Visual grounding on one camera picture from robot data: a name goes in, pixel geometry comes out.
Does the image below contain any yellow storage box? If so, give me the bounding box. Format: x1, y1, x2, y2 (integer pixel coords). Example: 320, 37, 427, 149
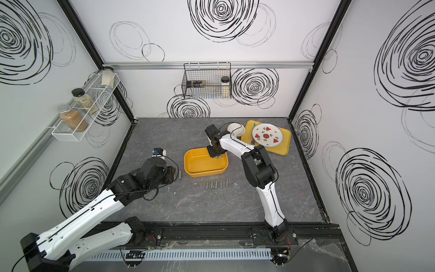
184, 148, 229, 178

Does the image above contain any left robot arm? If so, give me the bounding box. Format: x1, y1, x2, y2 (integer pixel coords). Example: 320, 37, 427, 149
20, 148, 180, 272

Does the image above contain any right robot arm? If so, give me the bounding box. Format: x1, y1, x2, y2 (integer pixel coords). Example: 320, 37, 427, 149
205, 124, 289, 244

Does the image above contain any orange white bowl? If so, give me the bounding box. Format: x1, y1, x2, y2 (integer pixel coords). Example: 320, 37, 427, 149
227, 122, 245, 138

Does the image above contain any watermelon pattern plate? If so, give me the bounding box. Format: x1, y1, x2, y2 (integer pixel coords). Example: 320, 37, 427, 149
251, 123, 284, 147

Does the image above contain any yellow serving tray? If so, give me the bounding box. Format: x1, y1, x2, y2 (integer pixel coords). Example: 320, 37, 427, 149
241, 120, 291, 155

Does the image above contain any dark item in basket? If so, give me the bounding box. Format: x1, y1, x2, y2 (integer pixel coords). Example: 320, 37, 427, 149
185, 80, 206, 88

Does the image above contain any white jar on shelf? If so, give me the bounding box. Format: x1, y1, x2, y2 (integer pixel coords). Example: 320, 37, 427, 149
101, 66, 115, 88

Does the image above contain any green herb jar black lid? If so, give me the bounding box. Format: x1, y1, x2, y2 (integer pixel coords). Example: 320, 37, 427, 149
71, 88, 99, 115

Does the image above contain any brown spice jar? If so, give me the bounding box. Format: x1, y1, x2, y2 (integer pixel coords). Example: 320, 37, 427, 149
57, 104, 88, 132

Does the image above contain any jar in wire basket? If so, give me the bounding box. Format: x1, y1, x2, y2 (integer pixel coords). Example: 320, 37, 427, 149
221, 75, 231, 99

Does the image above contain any black wire basket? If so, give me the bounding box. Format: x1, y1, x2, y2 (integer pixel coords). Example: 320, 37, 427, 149
181, 68, 232, 99

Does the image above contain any aluminium wall rail back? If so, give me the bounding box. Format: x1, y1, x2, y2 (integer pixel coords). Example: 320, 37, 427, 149
103, 61, 314, 70

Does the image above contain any aluminium wall rail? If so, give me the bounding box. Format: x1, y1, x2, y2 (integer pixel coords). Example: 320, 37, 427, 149
1, 117, 61, 205
103, 61, 314, 70

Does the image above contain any white wire wall shelf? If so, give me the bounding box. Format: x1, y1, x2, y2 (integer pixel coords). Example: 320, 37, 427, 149
52, 70, 121, 148

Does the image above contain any white slotted cable duct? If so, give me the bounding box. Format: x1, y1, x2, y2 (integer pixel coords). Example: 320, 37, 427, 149
89, 248, 272, 262

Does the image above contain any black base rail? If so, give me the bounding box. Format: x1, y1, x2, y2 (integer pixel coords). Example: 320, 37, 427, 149
84, 221, 344, 247

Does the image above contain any left corner frame post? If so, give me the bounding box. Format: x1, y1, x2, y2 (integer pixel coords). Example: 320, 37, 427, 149
57, 0, 136, 124

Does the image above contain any aluminium wall rail left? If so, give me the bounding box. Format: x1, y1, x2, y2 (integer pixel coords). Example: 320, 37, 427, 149
1, 117, 61, 205

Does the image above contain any black corner frame post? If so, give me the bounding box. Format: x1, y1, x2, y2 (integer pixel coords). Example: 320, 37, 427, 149
288, 0, 352, 122

